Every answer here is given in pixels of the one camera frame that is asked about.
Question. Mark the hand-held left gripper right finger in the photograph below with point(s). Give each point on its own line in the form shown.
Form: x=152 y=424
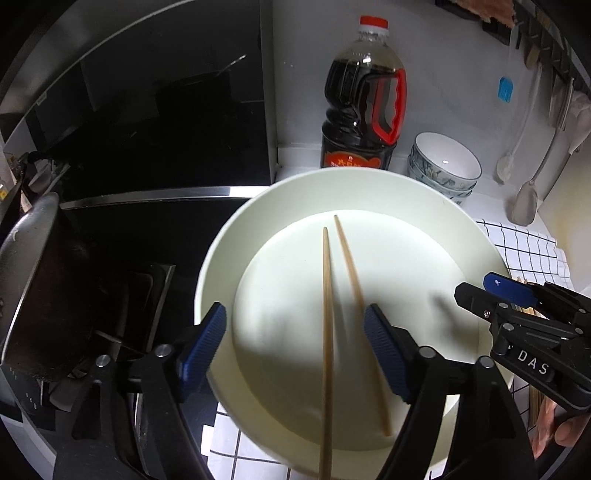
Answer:
x=385 y=355

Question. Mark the white checked cloth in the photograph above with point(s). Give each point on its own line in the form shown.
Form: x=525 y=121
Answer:
x=531 y=244

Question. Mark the white hanging spoon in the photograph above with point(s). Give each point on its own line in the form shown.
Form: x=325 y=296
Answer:
x=505 y=166

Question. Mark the grey hanging spatula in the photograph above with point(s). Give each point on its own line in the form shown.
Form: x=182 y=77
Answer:
x=524 y=205

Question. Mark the cream cutting board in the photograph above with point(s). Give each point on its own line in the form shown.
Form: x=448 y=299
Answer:
x=575 y=212

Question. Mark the large white plate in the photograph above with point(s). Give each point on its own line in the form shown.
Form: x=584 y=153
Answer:
x=286 y=286

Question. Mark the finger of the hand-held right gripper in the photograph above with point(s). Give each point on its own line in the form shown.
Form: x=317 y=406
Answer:
x=501 y=284
x=475 y=297

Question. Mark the black gas stove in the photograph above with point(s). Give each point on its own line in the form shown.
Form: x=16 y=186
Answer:
x=138 y=240

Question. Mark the soy sauce bottle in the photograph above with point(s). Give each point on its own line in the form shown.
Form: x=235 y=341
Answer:
x=351 y=106

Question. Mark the patterned white bowl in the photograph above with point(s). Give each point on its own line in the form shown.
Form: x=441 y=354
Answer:
x=455 y=200
x=443 y=152
x=417 y=174

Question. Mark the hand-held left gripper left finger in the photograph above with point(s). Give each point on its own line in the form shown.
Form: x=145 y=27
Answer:
x=203 y=350

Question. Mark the person's right hand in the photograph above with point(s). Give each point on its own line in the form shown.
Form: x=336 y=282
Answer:
x=561 y=427

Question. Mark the blue wall hook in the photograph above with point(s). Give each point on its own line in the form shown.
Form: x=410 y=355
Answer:
x=506 y=90

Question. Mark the black utensil rail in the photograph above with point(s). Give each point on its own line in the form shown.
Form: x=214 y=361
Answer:
x=549 y=50

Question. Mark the orange hanging cloth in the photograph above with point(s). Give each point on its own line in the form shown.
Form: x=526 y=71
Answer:
x=480 y=9

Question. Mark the black wok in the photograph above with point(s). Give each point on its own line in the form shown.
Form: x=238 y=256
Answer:
x=37 y=286

